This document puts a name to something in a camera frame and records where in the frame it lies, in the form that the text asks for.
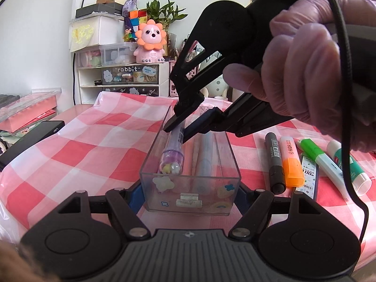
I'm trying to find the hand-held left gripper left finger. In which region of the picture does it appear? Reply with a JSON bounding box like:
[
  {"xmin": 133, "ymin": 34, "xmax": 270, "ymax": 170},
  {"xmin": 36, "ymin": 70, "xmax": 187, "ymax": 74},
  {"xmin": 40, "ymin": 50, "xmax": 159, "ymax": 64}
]
[{"xmin": 48, "ymin": 180, "xmax": 151, "ymax": 240}]

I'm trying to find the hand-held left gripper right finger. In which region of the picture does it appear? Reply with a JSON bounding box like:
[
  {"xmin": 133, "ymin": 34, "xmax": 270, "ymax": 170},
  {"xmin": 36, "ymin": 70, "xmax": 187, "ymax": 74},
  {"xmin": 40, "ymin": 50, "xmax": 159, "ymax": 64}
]
[{"xmin": 229, "ymin": 183, "xmax": 327, "ymax": 240}]

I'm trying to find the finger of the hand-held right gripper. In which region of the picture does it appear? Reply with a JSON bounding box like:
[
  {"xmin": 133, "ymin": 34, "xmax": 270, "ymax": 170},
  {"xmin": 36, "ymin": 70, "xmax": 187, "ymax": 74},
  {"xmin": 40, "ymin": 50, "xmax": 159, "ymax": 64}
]
[
  {"xmin": 183, "ymin": 91, "xmax": 295, "ymax": 145},
  {"xmin": 163, "ymin": 29, "xmax": 234, "ymax": 133}
]

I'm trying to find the light blue pen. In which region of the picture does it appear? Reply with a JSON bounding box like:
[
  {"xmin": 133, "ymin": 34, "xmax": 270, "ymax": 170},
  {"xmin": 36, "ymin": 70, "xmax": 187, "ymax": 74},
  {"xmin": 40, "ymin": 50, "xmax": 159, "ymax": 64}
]
[{"xmin": 191, "ymin": 131, "xmax": 218, "ymax": 194}]

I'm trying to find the purple mechanical pencil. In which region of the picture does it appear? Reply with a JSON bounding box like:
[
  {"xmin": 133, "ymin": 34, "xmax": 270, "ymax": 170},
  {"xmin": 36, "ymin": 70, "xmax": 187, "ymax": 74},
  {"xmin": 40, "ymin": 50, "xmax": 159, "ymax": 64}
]
[{"xmin": 157, "ymin": 120, "xmax": 186, "ymax": 180}]

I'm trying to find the black marker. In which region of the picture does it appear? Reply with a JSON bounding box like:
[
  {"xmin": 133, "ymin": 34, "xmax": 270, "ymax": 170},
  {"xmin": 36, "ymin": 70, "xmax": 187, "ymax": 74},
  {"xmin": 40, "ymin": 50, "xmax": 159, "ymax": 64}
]
[{"xmin": 264, "ymin": 132, "xmax": 287, "ymax": 195}]

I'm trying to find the clear plastic pencil box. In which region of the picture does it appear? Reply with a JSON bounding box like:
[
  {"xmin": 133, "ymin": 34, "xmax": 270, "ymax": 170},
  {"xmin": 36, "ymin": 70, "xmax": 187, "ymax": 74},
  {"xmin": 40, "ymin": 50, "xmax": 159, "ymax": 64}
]
[{"xmin": 139, "ymin": 104, "xmax": 242, "ymax": 216}]

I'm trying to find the orange highlighter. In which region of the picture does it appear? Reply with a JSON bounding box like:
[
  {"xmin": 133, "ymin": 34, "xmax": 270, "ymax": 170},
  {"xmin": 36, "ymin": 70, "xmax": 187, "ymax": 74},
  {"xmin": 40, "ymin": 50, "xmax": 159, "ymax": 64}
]
[{"xmin": 279, "ymin": 136, "xmax": 305, "ymax": 188}]

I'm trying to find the dark pencil lead refill case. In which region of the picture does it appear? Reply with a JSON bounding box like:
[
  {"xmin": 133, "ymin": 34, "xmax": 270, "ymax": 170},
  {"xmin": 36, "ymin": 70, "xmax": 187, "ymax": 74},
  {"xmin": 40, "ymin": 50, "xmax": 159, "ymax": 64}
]
[{"xmin": 295, "ymin": 153, "xmax": 319, "ymax": 200}]

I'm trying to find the green highlighter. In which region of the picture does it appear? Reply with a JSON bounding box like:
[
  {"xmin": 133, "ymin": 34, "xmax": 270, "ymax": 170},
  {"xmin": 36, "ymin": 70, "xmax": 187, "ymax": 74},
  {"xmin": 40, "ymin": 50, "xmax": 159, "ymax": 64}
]
[{"xmin": 296, "ymin": 139, "xmax": 357, "ymax": 203}]

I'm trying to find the person's right hand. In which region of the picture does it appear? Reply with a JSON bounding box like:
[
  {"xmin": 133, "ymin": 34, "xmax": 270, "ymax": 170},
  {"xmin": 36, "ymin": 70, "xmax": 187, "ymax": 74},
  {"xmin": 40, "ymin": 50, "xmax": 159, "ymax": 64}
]
[{"xmin": 223, "ymin": 0, "xmax": 376, "ymax": 153}]

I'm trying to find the pink perforated pen holder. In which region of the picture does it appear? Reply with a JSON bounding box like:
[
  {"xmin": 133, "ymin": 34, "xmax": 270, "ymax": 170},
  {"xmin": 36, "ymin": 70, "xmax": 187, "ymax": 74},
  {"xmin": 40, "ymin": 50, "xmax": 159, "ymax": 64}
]
[{"xmin": 169, "ymin": 60, "xmax": 203, "ymax": 97}]

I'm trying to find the egg-shaped pen holder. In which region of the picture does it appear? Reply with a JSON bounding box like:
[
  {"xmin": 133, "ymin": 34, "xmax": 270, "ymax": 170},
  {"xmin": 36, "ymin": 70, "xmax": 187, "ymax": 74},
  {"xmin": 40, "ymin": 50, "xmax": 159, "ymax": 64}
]
[{"xmin": 204, "ymin": 76, "xmax": 232, "ymax": 100}]

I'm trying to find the clear glass plant vase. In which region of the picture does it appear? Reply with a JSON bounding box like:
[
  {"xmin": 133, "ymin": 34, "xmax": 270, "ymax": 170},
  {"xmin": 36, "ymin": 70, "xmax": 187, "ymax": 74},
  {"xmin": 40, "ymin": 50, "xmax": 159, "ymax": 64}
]
[{"xmin": 164, "ymin": 32, "xmax": 177, "ymax": 58}]

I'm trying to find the pink checkered tablecloth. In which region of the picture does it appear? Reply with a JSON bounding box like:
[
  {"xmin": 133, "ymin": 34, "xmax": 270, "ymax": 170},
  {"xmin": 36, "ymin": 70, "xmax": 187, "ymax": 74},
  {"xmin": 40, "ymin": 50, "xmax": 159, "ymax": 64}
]
[{"xmin": 0, "ymin": 91, "xmax": 376, "ymax": 271}]

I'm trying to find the green bamboo plant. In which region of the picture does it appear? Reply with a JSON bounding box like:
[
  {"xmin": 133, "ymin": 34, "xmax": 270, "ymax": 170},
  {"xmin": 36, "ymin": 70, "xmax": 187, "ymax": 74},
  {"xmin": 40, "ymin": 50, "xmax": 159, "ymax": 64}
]
[{"xmin": 146, "ymin": 0, "xmax": 188, "ymax": 33}]

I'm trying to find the pink lion toy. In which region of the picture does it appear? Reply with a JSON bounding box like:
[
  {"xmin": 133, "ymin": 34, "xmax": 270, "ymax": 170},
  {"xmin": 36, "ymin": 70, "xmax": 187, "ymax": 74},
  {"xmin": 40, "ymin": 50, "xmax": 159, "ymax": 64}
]
[{"xmin": 133, "ymin": 19, "xmax": 167, "ymax": 64}]

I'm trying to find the clear lidded storage box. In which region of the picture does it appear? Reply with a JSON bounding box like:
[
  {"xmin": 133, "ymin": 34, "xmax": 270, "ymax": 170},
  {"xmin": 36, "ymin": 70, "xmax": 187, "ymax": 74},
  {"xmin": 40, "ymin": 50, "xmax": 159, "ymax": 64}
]
[{"xmin": 73, "ymin": 43, "xmax": 138, "ymax": 69}]

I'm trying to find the small purple figure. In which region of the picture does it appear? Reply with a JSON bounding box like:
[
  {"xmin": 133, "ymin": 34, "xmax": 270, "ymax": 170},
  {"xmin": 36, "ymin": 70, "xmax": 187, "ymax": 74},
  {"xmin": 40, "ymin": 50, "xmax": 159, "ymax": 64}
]
[{"xmin": 123, "ymin": 16, "xmax": 138, "ymax": 43}]

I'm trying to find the colourful puzzle cube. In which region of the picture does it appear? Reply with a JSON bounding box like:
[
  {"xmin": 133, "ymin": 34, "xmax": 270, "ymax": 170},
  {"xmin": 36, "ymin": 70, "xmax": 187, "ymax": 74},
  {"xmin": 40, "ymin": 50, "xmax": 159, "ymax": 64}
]
[{"xmin": 128, "ymin": 9, "xmax": 147, "ymax": 37}]

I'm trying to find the white drawer organizer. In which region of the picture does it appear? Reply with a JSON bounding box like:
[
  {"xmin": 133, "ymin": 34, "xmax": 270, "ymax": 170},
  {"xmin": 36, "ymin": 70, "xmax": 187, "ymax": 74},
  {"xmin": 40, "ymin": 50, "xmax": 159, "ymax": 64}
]
[{"xmin": 77, "ymin": 62, "xmax": 171, "ymax": 105}]

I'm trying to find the purple hanging pouch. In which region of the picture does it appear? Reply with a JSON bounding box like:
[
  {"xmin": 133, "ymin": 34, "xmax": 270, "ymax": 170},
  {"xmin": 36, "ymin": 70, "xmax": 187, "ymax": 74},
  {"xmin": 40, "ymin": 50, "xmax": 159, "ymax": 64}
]
[{"xmin": 122, "ymin": 0, "xmax": 138, "ymax": 15}]

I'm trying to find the black phone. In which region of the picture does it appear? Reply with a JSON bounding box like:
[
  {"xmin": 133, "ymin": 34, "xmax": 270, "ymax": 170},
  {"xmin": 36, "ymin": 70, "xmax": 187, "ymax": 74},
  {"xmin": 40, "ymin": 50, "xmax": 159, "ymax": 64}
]
[{"xmin": 0, "ymin": 120, "xmax": 65, "ymax": 168}]

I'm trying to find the green white glue stick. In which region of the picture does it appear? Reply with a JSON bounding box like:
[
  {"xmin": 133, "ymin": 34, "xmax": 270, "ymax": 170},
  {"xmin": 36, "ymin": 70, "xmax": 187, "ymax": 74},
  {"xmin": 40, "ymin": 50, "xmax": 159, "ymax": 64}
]
[{"xmin": 327, "ymin": 140, "xmax": 373, "ymax": 196}]

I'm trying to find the white storage box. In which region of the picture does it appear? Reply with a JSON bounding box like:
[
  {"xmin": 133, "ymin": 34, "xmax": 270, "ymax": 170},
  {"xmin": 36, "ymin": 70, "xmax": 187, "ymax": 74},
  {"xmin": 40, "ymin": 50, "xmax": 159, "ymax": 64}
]
[{"xmin": 70, "ymin": 16, "xmax": 127, "ymax": 53}]

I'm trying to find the black flat box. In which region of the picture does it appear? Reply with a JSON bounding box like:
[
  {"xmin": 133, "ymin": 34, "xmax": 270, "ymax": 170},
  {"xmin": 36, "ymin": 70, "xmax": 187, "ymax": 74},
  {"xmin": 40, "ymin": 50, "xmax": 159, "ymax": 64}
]
[{"xmin": 75, "ymin": 2, "xmax": 124, "ymax": 19}]

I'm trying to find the pink box with clear lid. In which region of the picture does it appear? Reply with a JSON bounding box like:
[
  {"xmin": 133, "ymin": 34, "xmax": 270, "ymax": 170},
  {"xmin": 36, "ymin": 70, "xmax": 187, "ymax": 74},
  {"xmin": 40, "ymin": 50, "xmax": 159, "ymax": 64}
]
[{"xmin": 0, "ymin": 87, "xmax": 62, "ymax": 134}]

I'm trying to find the brown fuzzy cloth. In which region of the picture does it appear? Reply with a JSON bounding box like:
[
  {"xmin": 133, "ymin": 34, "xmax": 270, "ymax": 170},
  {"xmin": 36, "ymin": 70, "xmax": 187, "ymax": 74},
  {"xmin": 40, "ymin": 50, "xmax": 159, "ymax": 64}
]
[{"xmin": 0, "ymin": 235, "xmax": 42, "ymax": 282}]

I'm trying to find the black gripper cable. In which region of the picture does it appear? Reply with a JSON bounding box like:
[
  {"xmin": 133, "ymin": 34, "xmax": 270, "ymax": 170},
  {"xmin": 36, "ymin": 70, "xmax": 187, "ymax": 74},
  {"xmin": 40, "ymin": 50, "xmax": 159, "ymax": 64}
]
[{"xmin": 319, "ymin": 0, "xmax": 369, "ymax": 241}]

